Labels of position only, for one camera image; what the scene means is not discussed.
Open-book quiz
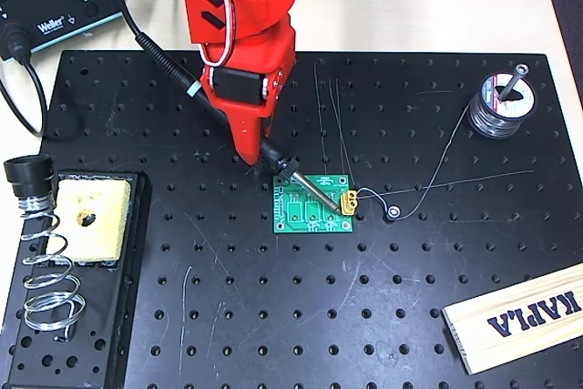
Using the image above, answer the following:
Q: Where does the black soldering iron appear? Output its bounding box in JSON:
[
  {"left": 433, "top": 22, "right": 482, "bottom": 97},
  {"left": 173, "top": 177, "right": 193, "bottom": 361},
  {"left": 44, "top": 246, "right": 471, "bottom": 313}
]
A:
[{"left": 135, "top": 33, "right": 341, "bottom": 214}]

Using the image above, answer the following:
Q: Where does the green printed circuit board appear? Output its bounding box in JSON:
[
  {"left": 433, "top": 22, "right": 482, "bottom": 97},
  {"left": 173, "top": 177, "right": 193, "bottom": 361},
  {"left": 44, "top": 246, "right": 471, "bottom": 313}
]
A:
[{"left": 271, "top": 173, "right": 355, "bottom": 234}]

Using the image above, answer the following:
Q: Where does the soldering iron stand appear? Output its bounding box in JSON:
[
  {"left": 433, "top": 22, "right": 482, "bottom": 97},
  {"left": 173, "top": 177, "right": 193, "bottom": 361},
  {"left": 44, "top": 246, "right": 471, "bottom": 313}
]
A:
[{"left": 0, "top": 169, "right": 154, "bottom": 388}]

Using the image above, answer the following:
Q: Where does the yellow power connector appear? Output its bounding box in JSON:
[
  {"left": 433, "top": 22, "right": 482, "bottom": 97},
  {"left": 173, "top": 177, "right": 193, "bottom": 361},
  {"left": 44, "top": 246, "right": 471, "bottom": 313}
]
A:
[{"left": 339, "top": 188, "right": 359, "bottom": 217}]

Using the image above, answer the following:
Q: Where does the black perforated metal breadboard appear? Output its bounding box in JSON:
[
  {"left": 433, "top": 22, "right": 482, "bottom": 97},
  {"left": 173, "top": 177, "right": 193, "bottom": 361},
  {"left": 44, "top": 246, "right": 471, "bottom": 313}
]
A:
[{"left": 0, "top": 49, "right": 583, "bottom": 389}]

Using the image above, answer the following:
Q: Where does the yellow cleaning sponge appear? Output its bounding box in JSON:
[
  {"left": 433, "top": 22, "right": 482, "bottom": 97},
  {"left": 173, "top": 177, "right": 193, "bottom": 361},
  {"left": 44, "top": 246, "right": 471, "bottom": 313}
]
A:
[{"left": 53, "top": 179, "right": 133, "bottom": 265}]

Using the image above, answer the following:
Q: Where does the black holder funnel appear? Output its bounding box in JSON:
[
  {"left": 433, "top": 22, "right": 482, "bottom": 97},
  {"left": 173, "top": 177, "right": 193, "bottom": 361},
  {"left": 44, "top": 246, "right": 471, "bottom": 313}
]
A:
[{"left": 3, "top": 155, "right": 54, "bottom": 201}]

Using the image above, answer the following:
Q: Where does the metal spring coil holder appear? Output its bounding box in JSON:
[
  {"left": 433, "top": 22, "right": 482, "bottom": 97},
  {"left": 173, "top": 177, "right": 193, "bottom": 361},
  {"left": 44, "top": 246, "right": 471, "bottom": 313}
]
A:
[{"left": 16, "top": 195, "right": 87, "bottom": 343}]

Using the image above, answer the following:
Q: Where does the wooden plank with KAPLA print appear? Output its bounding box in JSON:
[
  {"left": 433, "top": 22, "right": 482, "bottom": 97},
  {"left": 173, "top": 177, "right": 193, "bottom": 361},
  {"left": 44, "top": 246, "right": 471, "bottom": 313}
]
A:
[{"left": 441, "top": 263, "right": 583, "bottom": 375}]

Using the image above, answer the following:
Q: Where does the red white servo cable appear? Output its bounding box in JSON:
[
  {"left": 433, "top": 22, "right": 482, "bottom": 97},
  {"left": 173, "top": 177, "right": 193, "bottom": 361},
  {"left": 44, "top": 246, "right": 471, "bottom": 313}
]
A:
[{"left": 199, "top": 0, "right": 239, "bottom": 67}]

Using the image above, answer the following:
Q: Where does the thin grey solder wire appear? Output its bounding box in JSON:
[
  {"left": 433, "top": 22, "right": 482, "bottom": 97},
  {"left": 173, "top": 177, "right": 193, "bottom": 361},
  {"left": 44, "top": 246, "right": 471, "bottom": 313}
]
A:
[{"left": 353, "top": 104, "right": 473, "bottom": 221}]

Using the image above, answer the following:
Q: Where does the black soldering iron cable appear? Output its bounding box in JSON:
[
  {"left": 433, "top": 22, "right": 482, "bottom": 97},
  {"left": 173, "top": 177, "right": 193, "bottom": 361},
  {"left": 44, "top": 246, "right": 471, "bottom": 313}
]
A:
[{"left": 0, "top": 0, "right": 140, "bottom": 138}]

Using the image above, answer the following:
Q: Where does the solder wire spool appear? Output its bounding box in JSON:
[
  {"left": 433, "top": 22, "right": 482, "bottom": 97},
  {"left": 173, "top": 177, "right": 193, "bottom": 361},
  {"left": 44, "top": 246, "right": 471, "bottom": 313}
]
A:
[{"left": 466, "top": 70, "right": 538, "bottom": 140}]

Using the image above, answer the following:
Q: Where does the metal post screw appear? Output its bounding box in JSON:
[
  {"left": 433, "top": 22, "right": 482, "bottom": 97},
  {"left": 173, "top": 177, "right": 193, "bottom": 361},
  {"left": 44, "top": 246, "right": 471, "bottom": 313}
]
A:
[{"left": 499, "top": 64, "right": 530, "bottom": 103}]

